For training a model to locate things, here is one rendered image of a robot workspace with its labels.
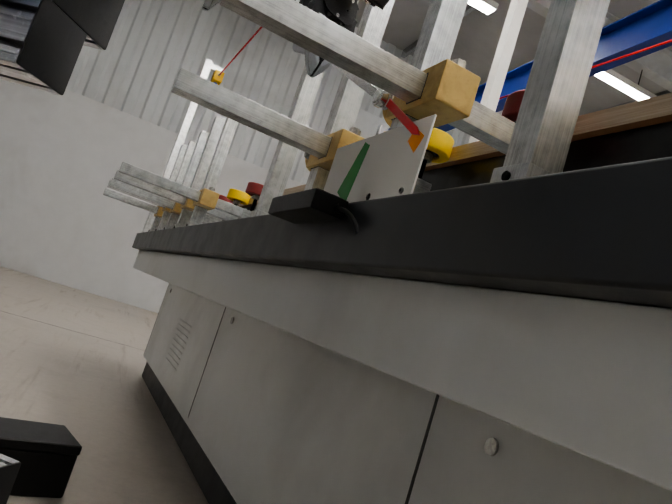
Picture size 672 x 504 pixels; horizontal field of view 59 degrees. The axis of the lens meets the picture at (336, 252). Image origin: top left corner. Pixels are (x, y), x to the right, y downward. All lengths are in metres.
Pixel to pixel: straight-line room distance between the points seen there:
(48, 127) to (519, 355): 8.24
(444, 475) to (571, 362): 0.43
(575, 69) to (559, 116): 0.04
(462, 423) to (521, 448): 0.11
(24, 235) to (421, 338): 7.98
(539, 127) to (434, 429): 0.48
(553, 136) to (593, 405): 0.23
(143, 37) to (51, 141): 1.86
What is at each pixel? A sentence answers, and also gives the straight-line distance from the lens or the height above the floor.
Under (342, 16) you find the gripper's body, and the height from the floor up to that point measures 1.01.
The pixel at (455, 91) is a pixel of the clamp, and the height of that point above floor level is 0.84.
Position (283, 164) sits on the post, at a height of 0.83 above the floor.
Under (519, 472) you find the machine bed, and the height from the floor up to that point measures 0.46.
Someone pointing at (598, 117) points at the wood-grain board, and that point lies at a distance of 0.81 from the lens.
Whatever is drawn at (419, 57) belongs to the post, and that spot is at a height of 0.90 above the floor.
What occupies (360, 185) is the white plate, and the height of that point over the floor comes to 0.73.
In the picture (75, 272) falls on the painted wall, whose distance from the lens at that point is 8.37.
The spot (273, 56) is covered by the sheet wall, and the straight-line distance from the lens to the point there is 9.13.
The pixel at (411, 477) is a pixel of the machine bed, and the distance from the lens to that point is 0.89.
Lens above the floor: 0.55
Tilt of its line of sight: 7 degrees up
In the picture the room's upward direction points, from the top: 18 degrees clockwise
